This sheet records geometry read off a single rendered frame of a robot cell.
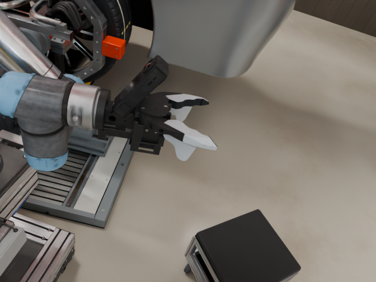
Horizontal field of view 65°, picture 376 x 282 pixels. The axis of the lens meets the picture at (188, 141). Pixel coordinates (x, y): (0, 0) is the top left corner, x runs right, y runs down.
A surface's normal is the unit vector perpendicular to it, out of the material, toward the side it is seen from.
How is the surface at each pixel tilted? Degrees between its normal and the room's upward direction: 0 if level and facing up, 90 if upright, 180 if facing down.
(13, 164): 0
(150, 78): 81
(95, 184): 0
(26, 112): 90
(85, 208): 0
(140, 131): 82
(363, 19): 90
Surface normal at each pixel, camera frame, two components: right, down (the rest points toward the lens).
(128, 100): 0.09, 0.59
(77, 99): 0.18, -0.09
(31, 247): 0.23, -0.70
